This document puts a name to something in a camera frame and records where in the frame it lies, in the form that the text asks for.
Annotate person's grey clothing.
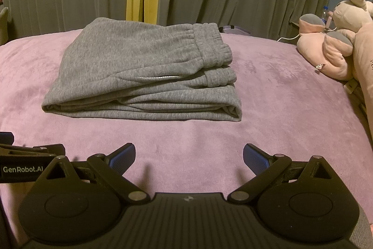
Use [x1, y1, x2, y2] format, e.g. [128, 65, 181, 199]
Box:
[354, 207, 373, 249]

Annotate white cable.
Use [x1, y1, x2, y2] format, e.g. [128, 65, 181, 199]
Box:
[276, 34, 301, 43]

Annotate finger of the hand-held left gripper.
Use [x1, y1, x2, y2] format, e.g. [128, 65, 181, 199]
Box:
[0, 132, 15, 147]

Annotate dark box with clear lid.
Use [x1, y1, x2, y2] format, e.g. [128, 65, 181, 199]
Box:
[218, 24, 252, 36]

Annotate pink plush rabbit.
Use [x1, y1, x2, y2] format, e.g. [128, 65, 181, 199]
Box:
[297, 0, 373, 83]

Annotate pink plush blanket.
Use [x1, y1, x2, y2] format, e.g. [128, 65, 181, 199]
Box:
[0, 29, 373, 249]

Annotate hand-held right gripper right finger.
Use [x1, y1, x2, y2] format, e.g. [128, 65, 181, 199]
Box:
[227, 143, 333, 203]

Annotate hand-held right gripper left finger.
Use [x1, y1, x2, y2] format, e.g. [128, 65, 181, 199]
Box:
[36, 143, 148, 203]

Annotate grey sweat pants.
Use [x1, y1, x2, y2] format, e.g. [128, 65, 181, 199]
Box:
[41, 17, 243, 123]

